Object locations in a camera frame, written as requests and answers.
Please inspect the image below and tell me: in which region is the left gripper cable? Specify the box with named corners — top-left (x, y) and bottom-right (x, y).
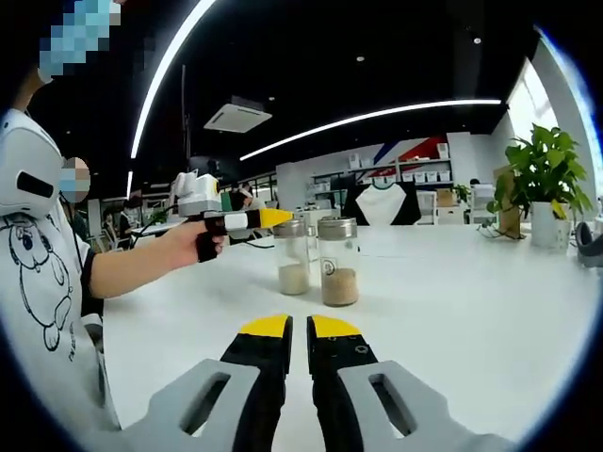
top-left (127, 205), bottom-right (183, 251)

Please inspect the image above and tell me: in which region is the black table cable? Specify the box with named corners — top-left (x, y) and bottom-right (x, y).
top-left (229, 236), bottom-right (276, 250)

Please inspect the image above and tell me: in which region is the brown paper bag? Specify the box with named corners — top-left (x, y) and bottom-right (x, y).
top-left (491, 166), bottom-right (523, 240)

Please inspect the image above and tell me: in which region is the white chest device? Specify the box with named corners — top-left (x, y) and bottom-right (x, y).
top-left (0, 107), bottom-right (66, 218)

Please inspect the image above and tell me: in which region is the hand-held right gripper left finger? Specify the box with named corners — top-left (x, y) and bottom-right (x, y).
top-left (93, 313), bottom-right (294, 452)

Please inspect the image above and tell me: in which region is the shelf with white bins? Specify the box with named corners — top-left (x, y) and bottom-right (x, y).
top-left (309, 139), bottom-right (454, 202)

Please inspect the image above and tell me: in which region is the potted green plant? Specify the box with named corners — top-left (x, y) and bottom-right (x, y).
top-left (485, 122), bottom-right (595, 250)

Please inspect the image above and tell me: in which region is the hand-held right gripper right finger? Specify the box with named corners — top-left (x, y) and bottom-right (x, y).
top-left (305, 314), bottom-right (515, 452)

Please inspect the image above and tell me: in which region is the tall seasoning bottle brown powder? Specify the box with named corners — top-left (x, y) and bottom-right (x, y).
top-left (317, 216), bottom-right (361, 309)

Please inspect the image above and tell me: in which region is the person's left hand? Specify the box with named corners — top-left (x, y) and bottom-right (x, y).
top-left (162, 219), bottom-right (227, 265)

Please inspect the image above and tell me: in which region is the wire basket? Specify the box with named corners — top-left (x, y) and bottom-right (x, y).
top-left (476, 219), bottom-right (509, 240)

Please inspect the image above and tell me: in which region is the long ceiling light strip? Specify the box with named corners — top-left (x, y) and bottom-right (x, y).
top-left (239, 98), bottom-right (503, 163)
top-left (130, 0), bottom-right (219, 160)

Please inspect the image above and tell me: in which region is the medium seasoning bottle white powder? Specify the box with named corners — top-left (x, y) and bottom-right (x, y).
top-left (273, 219), bottom-right (313, 297)

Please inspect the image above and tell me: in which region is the ceiling air conditioner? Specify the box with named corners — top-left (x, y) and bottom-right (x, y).
top-left (203, 94), bottom-right (274, 134)

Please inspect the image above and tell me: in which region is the grey headset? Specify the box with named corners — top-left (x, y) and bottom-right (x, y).
top-left (574, 220), bottom-right (603, 270)

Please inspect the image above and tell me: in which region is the white mesh chair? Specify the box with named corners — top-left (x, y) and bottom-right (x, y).
top-left (416, 191), bottom-right (438, 226)

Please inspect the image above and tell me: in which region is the person's white printed t-shirt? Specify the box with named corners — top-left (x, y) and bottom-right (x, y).
top-left (0, 206), bottom-right (124, 437)

